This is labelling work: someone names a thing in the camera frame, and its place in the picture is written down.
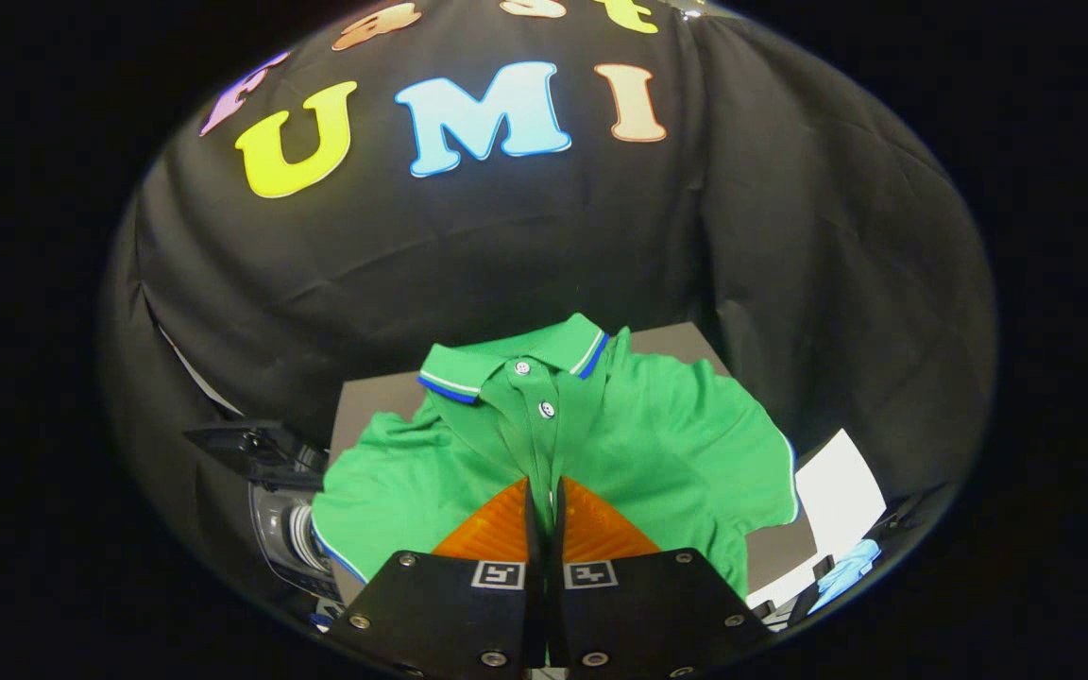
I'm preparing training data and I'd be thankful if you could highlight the beige cabinet with black frame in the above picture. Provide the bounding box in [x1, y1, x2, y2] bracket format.
[329, 321, 819, 605]

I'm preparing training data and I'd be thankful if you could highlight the grey washing machine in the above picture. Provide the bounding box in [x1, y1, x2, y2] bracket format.
[249, 470, 347, 629]

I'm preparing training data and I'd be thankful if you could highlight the white table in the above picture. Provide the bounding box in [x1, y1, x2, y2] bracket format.
[747, 430, 888, 615]

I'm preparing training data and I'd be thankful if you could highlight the blue cloth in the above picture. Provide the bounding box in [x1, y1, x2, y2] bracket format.
[808, 538, 883, 615]

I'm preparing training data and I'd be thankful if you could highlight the green polo shirt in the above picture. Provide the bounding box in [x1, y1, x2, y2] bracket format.
[311, 313, 800, 598]

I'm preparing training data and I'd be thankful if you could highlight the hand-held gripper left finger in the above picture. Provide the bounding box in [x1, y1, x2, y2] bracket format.
[322, 477, 546, 680]

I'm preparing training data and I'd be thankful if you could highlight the black backdrop cloth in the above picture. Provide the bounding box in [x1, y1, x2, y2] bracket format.
[95, 0, 998, 605]

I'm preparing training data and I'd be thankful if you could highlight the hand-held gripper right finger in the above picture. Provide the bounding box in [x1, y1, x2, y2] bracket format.
[544, 475, 776, 680]

